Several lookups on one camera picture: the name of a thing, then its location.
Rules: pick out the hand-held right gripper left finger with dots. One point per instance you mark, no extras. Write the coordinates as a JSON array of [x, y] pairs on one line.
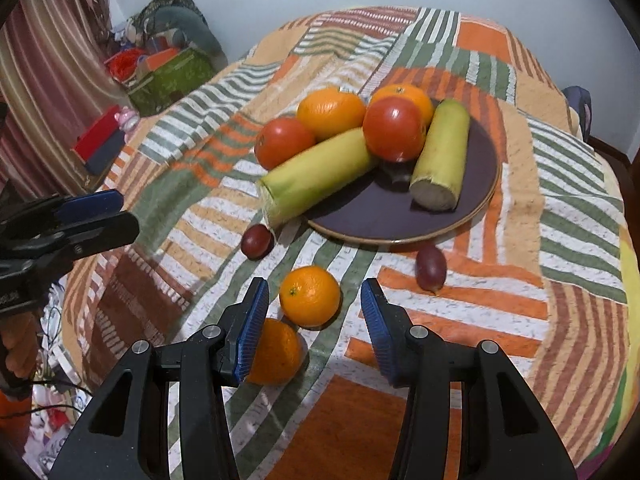
[[252, 330]]

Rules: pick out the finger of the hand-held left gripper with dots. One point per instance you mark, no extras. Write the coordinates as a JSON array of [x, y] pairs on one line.
[[92, 205], [105, 232]]

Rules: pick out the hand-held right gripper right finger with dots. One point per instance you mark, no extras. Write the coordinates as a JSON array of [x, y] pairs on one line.
[[377, 330]]

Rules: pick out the small tangerine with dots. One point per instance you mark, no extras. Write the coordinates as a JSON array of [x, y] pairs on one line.
[[310, 296], [277, 355]]

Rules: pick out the purple plate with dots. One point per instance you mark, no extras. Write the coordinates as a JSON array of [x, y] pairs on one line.
[[380, 205]]

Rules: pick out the corn cob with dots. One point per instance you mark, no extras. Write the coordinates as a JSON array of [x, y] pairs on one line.
[[442, 155], [317, 177]]

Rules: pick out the red tomato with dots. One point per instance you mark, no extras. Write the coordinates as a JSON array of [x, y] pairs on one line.
[[284, 142], [394, 127]]

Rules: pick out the large orange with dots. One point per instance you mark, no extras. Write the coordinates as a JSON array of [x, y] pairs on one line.
[[331, 112], [407, 95]]

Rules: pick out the person's left hand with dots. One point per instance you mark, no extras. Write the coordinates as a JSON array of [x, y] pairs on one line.
[[17, 355]]

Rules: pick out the red and blue box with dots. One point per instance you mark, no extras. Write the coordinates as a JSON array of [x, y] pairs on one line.
[[97, 142]]

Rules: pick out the dark red grape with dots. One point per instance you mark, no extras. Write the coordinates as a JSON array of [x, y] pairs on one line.
[[256, 241], [431, 266]]

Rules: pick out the pink toy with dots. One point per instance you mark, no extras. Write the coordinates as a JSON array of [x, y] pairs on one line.
[[127, 118]]

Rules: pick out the striped curtain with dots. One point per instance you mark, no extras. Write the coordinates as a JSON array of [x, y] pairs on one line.
[[45, 85]]

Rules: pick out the red plastic bag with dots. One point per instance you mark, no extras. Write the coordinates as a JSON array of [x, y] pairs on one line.
[[122, 64]]

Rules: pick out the green patterned storage box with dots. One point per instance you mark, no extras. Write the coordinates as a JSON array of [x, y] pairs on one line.
[[170, 82]]

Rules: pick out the striped patchwork blanket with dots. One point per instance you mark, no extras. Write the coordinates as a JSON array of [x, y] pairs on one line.
[[525, 260]]

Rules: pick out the grey plush toy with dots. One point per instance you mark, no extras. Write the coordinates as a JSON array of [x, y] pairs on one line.
[[192, 27]]

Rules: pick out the grey purple backpack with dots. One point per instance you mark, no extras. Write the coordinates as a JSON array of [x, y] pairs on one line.
[[577, 110]]

